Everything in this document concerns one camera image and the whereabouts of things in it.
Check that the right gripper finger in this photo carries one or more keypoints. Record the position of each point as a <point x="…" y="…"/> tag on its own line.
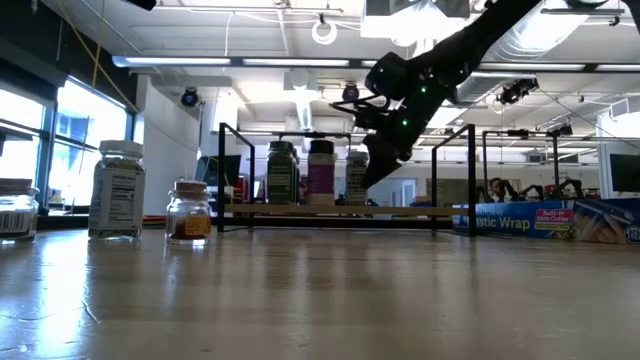
<point x="396" y="150"/>
<point x="375" y="160"/>

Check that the white-lid spice jar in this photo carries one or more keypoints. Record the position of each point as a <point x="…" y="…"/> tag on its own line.
<point x="117" y="195"/>
<point x="356" y="180"/>

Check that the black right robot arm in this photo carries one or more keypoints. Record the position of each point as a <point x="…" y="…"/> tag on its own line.
<point x="475" y="35"/>

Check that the long ceiling light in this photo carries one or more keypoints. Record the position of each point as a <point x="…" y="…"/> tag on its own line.
<point x="175" y="61"/>

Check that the person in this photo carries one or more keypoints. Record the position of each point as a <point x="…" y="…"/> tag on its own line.
<point x="497" y="187"/>

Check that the black ceiling device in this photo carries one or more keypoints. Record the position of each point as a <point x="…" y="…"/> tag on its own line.
<point x="517" y="91"/>

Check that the blue plastic wrap box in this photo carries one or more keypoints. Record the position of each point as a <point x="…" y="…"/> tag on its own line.
<point x="525" y="220"/>

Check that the black monitor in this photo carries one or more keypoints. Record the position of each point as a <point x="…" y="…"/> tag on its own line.
<point x="207" y="170"/>
<point x="626" y="172"/>

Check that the background robot arms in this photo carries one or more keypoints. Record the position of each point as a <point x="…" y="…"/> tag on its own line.
<point x="570" y="189"/>

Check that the black ceiling camera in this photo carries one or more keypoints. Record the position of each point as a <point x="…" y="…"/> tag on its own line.
<point x="190" y="98"/>
<point x="350" y="92"/>

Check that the silver air duct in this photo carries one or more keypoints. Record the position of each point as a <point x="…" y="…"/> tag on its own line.
<point x="482" y="90"/>

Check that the background black robot frame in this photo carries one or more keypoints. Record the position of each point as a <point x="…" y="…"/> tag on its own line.
<point x="555" y="160"/>

